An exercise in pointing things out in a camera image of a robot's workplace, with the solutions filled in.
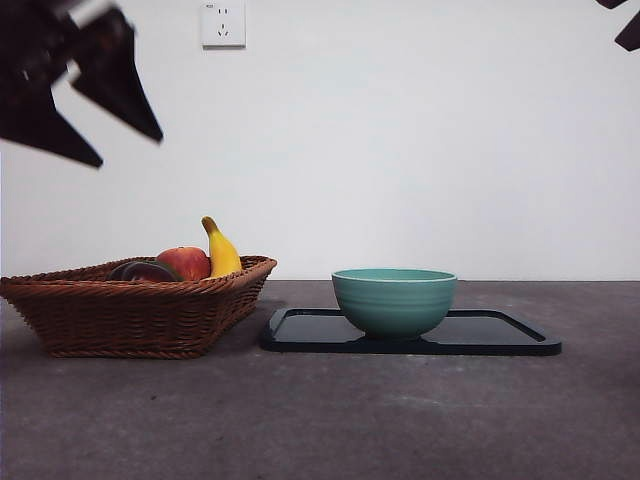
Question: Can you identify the white wall socket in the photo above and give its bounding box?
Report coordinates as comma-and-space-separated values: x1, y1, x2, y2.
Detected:
201, 1, 247, 50

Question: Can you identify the yellow banana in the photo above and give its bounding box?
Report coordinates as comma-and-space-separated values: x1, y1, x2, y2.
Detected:
201, 215, 244, 279

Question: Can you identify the green fruit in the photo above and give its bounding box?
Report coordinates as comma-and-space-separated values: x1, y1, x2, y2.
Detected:
107, 259, 185, 283

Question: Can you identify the brown wicker basket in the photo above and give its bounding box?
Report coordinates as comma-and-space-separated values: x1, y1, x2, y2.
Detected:
0, 255, 278, 361

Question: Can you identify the red apple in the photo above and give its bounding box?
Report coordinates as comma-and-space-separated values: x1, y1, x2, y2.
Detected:
155, 245, 212, 283

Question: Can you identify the teal ribbed bowl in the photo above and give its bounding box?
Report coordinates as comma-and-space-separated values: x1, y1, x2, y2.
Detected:
331, 268, 459, 343

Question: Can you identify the black rectangular tray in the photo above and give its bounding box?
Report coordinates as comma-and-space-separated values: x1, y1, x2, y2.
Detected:
258, 307, 563, 357

